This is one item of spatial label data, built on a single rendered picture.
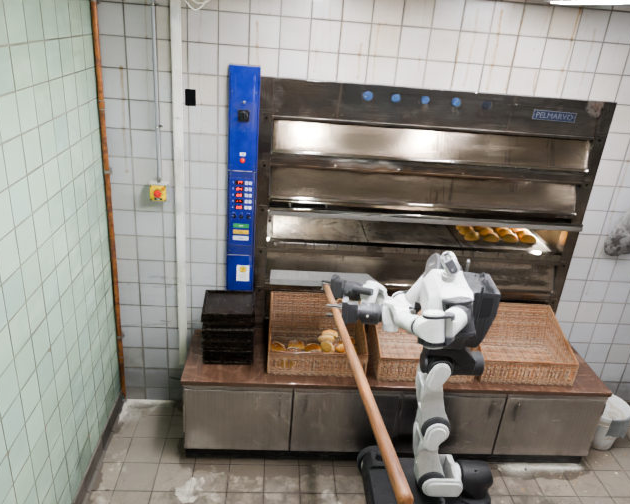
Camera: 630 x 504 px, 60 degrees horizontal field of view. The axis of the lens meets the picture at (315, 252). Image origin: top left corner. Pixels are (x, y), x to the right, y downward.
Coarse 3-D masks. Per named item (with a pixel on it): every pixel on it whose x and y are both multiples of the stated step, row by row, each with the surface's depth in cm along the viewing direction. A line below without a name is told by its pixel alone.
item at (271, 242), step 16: (272, 240) 323; (288, 240) 325; (304, 240) 327; (320, 240) 329; (464, 256) 334; (480, 256) 334; (496, 256) 335; (512, 256) 335; (528, 256) 336; (544, 256) 336; (560, 256) 337
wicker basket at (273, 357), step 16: (272, 304) 328; (288, 304) 337; (304, 304) 338; (320, 304) 338; (272, 320) 317; (288, 320) 338; (304, 320) 340; (288, 336) 339; (304, 336) 340; (352, 336) 343; (272, 352) 298; (288, 352) 298; (304, 352) 299; (320, 352) 300; (336, 352) 327; (368, 352) 304; (272, 368) 303; (288, 368) 303; (304, 368) 303; (320, 368) 304; (336, 368) 305
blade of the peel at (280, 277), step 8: (272, 272) 301; (280, 272) 302; (288, 272) 303; (296, 272) 304; (304, 272) 306; (312, 272) 307; (320, 272) 308; (328, 272) 309; (272, 280) 273; (280, 280) 273; (288, 280) 273; (296, 280) 273; (304, 280) 274; (312, 280) 274; (320, 280) 287; (352, 280) 292; (360, 280) 293; (368, 280) 294
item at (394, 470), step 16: (336, 320) 207; (352, 352) 170; (352, 368) 160; (368, 384) 148; (368, 400) 136; (368, 416) 130; (384, 432) 120; (384, 448) 114; (384, 464) 110; (400, 480) 102; (400, 496) 98
